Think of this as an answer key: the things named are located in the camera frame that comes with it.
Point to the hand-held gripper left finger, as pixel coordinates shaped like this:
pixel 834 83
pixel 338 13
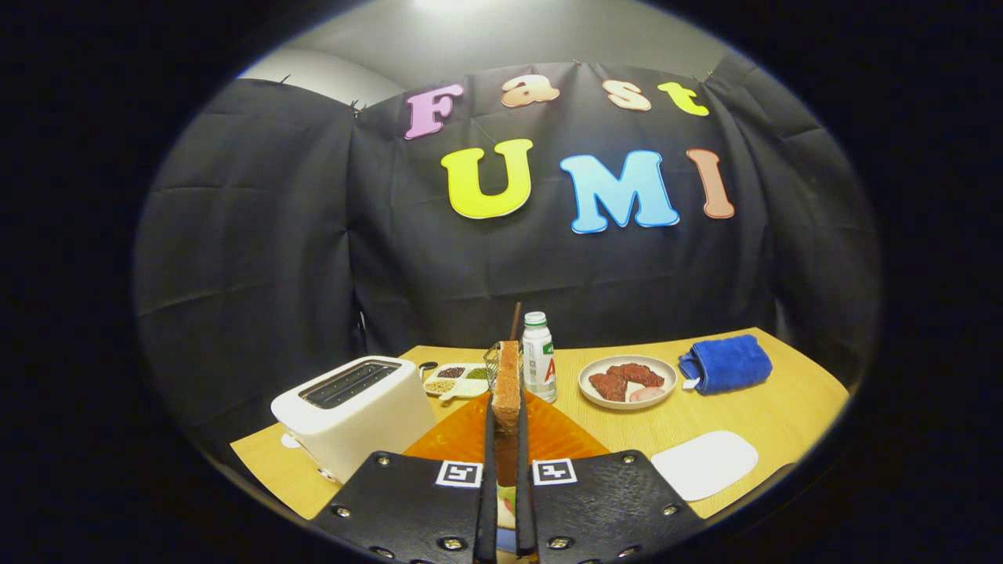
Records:
pixel 487 509

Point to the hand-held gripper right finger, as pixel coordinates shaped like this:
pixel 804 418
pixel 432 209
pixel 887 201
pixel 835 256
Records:
pixel 523 509

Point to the toasted bread slice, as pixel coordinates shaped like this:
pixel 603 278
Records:
pixel 508 392

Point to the blue round plate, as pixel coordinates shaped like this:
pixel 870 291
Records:
pixel 506 540

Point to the white divided grain dish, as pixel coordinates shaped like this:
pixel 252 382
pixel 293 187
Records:
pixel 462 388

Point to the white drink bottle green cap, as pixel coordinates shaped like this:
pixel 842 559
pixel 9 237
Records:
pixel 539 368

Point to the small brown meat piece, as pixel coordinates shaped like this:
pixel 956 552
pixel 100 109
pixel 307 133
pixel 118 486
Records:
pixel 607 386

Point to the white toaster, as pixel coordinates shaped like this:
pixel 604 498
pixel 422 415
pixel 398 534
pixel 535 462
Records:
pixel 353 431

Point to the pink ham slice on beige plate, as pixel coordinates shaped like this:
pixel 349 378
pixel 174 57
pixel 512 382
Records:
pixel 646 394

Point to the long brown meat piece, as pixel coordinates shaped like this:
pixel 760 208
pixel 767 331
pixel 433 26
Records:
pixel 639 374

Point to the white square plate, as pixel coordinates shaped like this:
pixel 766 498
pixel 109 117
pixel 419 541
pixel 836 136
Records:
pixel 705 466

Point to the brown wooden stick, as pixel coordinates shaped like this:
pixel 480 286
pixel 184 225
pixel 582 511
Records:
pixel 516 321

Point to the beige round plate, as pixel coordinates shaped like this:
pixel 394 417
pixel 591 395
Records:
pixel 668 373

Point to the folded blue towel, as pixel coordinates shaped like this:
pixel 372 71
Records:
pixel 729 364

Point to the black backdrop cloth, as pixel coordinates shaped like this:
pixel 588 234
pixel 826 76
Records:
pixel 392 274

